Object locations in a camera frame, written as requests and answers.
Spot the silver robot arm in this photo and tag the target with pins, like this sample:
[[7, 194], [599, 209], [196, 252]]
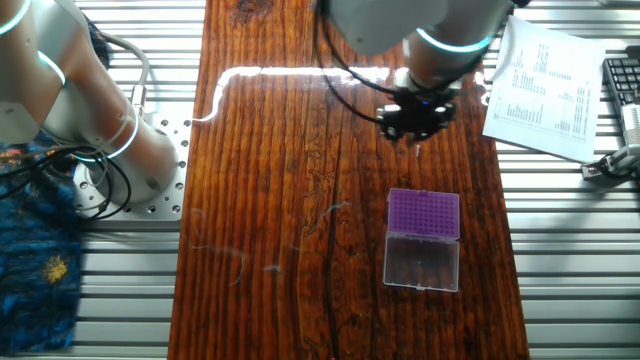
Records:
[[65, 90]]

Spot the small clear pipette tip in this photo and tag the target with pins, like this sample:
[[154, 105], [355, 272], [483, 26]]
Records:
[[417, 151]]

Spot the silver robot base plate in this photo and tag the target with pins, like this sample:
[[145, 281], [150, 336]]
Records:
[[165, 200]]

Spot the blue patterned cloth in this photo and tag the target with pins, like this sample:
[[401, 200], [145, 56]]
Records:
[[35, 260]]

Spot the black keyboard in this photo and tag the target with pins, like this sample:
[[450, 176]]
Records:
[[622, 80]]

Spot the small grey camera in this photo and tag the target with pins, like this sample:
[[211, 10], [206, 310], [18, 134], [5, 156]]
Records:
[[612, 162]]

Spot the purple pipette tip box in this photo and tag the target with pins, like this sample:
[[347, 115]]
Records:
[[424, 215]]

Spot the printed paper sheet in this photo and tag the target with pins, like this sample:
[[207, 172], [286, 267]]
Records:
[[550, 95]]

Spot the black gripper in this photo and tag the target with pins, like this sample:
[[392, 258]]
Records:
[[417, 112]]

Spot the brown wood grain board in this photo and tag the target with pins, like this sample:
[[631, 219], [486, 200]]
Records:
[[300, 225]]

